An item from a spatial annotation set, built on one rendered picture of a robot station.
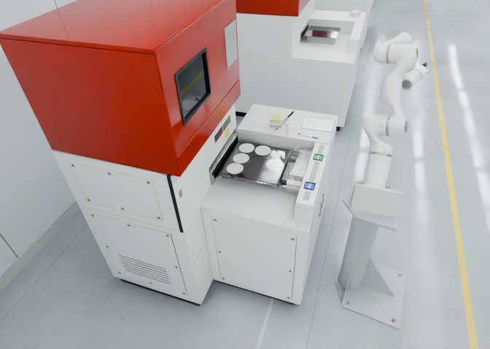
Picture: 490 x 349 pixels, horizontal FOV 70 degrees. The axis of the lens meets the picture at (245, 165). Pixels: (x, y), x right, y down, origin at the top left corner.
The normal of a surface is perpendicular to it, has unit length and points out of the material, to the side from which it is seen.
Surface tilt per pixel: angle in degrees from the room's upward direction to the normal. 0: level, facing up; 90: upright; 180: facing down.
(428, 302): 0
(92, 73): 90
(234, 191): 0
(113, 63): 90
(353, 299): 0
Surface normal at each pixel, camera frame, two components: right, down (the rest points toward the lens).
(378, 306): -0.04, -0.77
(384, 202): -0.33, 0.61
